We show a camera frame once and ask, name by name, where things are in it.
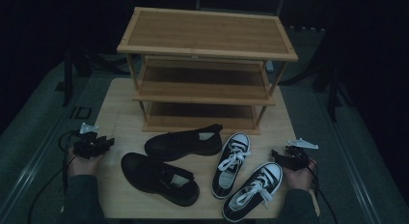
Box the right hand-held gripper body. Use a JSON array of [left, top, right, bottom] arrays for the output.
[[283, 137, 319, 172]]

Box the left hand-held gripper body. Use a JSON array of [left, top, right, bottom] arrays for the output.
[[72, 122, 108, 160]]

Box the black and white sneaker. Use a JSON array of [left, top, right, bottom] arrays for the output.
[[221, 161, 285, 223], [210, 131, 252, 200]]

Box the black shoe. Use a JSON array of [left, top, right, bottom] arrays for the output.
[[121, 152, 201, 208], [144, 123, 224, 162]]

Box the wooden three-tier shoe rack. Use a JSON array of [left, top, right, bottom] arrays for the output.
[[116, 6, 299, 136]]

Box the black metal stand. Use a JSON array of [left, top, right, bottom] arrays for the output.
[[54, 46, 95, 107], [311, 61, 355, 123]]

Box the right hand-held gripper cable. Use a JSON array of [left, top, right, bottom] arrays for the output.
[[307, 157, 340, 224]]

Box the hand-held gripper cable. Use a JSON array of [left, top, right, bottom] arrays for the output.
[[307, 157, 340, 224], [27, 129, 81, 224]]

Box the left hand-held gripper cable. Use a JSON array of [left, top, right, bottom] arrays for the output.
[[27, 129, 81, 224]]

